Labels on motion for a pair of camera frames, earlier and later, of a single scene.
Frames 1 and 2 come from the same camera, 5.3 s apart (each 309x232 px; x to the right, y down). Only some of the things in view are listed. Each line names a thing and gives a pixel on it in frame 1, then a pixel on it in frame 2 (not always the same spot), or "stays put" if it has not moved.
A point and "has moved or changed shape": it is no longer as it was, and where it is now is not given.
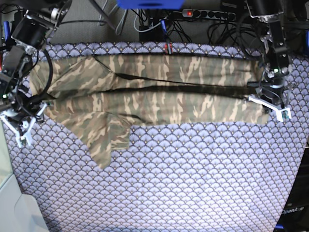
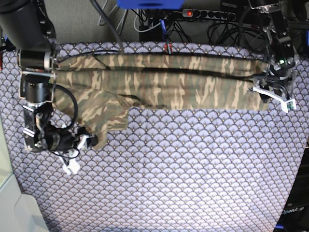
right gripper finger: x=253 y=84 -> x=262 y=79
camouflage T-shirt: x=99 y=96 has moved or changed shape
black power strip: x=201 y=13 stays put
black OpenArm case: x=295 y=217 stays put
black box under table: x=156 y=34 stays put
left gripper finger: x=12 y=129 -> x=70 y=165
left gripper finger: x=25 y=133 -> x=87 y=139
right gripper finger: x=279 y=110 -> x=283 y=102
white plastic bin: x=18 y=212 stays put
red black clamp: x=166 y=48 stays put
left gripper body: x=19 y=107 -> x=57 y=138
